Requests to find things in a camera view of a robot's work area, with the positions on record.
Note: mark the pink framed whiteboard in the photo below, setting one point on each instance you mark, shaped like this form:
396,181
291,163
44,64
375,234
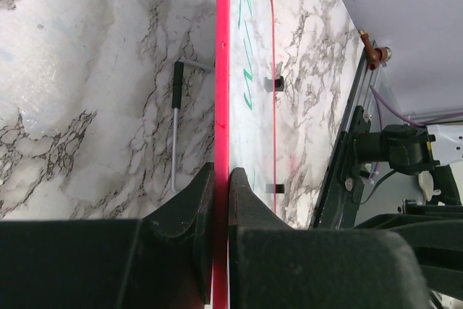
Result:
244,116

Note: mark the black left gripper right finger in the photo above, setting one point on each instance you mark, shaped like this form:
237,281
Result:
275,266

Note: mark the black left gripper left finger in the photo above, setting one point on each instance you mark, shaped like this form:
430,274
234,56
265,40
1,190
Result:
163,260

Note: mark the aluminium table edge rail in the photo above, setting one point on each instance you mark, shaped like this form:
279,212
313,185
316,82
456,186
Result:
339,199

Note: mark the brown cable connector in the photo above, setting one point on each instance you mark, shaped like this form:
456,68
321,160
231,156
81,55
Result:
376,55

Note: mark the black whiteboard clip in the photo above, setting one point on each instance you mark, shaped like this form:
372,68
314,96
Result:
274,85
275,188

